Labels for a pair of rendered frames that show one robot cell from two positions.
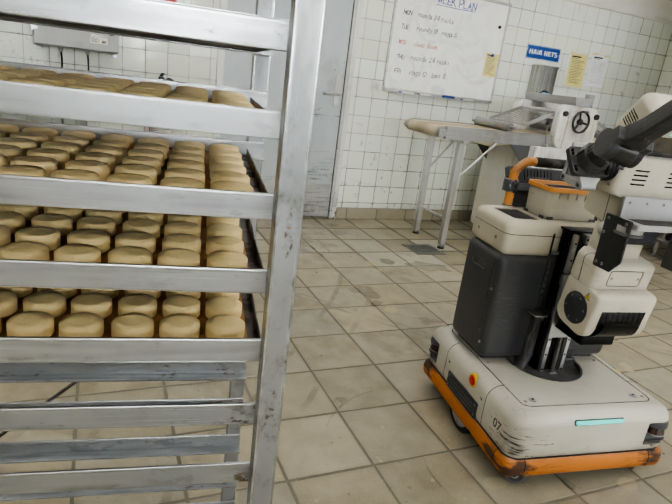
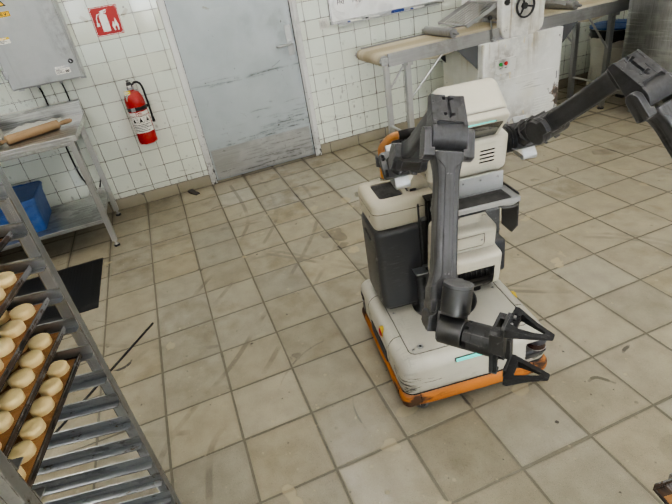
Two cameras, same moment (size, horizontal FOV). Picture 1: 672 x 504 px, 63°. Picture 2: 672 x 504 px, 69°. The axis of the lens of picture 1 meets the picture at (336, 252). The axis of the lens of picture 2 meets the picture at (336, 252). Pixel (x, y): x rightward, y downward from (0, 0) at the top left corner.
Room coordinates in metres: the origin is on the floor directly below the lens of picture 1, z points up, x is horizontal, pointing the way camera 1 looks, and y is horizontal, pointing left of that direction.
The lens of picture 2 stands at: (0.11, -0.66, 1.64)
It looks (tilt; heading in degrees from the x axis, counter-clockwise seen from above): 31 degrees down; 9
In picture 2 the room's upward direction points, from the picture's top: 10 degrees counter-clockwise
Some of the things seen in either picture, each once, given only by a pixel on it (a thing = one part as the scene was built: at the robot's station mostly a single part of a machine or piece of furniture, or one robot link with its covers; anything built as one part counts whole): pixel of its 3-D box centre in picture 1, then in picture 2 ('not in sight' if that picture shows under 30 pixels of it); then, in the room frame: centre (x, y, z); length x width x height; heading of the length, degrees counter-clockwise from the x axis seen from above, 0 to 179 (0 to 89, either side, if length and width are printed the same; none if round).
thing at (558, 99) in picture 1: (557, 99); not in sight; (4.81, -1.66, 1.23); 0.58 x 0.19 x 0.07; 25
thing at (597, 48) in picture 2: not in sight; (615, 56); (5.68, -3.01, 0.33); 0.54 x 0.53 x 0.66; 25
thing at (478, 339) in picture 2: not in sight; (484, 339); (0.82, -0.80, 0.99); 0.07 x 0.07 x 0.10; 61
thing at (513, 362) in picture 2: not in sight; (522, 364); (0.79, -0.86, 0.95); 0.09 x 0.07 x 0.07; 61
